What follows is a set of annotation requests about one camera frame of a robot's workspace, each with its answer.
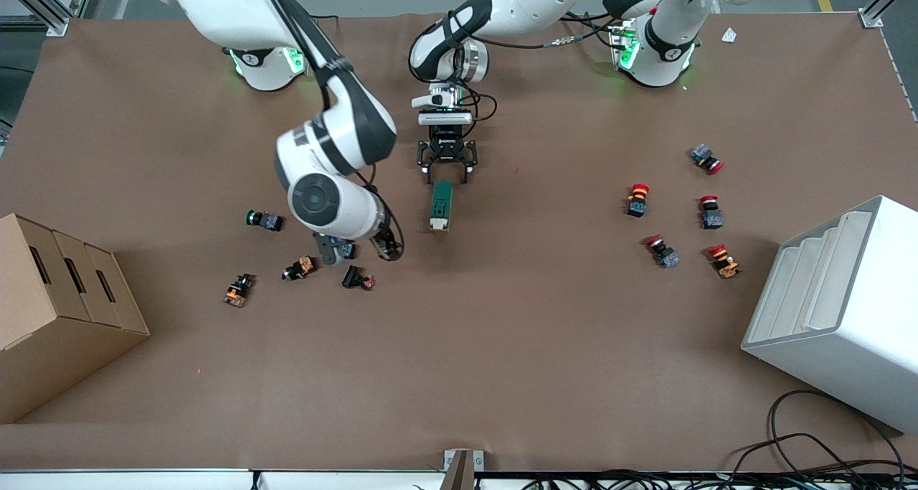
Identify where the black switch with red tip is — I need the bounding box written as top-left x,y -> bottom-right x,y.
341,265 -> 376,291

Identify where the aluminium frame post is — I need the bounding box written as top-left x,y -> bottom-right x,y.
857,0 -> 918,30
0,0 -> 98,39

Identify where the white plastic bin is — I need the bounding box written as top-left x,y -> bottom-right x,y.
741,195 -> 918,435

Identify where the orange black selector switch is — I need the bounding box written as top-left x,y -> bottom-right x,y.
282,255 -> 317,281
223,273 -> 255,308

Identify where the red button with orange block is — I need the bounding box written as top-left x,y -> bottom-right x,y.
707,243 -> 742,280

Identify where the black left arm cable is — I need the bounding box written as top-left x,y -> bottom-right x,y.
409,9 -> 625,128

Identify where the grey metal camera bracket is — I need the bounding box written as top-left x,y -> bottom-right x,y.
443,448 -> 485,490

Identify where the black left base cable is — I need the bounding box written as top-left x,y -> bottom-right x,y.
559,11 -> 621,33

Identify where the green load switch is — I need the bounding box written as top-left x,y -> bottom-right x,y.
429,180 -> 455,232

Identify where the black floor cables bundle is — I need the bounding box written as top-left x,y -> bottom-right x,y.
520,390 -> 918,490

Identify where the brown cardboard box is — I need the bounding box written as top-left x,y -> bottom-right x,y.
0,213 -> 151,425

